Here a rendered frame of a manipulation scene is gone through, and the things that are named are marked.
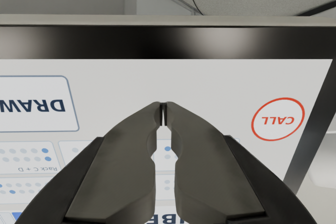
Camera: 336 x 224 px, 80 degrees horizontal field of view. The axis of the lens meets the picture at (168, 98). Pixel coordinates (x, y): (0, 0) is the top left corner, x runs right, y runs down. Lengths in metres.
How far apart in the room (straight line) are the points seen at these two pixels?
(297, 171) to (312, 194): 3.44
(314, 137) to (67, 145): 0.20
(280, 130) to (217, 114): 0.06
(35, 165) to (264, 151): 0.19
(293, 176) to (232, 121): 0.09
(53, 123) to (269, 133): 0.17
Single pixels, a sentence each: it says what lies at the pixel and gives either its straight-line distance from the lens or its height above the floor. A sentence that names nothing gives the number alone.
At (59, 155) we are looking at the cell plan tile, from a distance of 0.19.
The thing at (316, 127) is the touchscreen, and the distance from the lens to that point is 0.20.
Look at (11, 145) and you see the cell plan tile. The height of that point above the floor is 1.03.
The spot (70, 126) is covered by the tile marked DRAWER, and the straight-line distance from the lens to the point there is 0.17.
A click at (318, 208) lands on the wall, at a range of 3.69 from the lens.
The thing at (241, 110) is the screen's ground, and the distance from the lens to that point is 0.16.
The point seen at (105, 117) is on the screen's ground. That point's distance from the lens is 0.16.
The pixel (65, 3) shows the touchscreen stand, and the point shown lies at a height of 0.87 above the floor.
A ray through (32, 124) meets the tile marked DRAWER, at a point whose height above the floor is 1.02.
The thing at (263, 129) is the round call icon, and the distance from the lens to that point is 0.18.
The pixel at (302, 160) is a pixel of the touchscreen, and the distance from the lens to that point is 0.22.
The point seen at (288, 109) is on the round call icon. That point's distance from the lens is 0.18.
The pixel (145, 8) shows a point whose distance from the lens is 1.41.
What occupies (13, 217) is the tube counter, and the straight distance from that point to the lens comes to 0.28.
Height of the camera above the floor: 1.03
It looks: 12 degrees down
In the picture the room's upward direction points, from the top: 179 degrees clockwise
